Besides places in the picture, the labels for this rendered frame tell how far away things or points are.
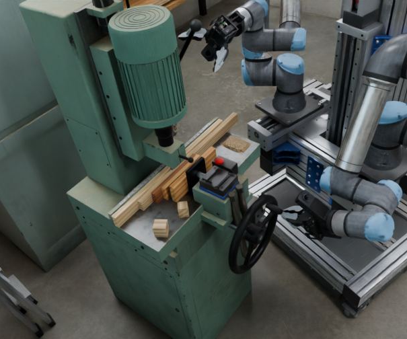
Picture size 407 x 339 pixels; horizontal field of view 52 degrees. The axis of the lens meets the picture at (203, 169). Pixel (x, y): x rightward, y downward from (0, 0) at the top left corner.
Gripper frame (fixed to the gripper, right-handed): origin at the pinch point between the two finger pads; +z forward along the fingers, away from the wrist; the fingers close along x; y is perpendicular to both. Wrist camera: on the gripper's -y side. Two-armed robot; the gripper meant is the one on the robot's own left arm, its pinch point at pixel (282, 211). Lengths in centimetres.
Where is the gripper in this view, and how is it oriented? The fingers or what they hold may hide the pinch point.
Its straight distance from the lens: 140.2
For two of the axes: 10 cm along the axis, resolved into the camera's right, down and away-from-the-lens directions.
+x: 6.1, -6.5, 4.6
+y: 5.2, 7.6, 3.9
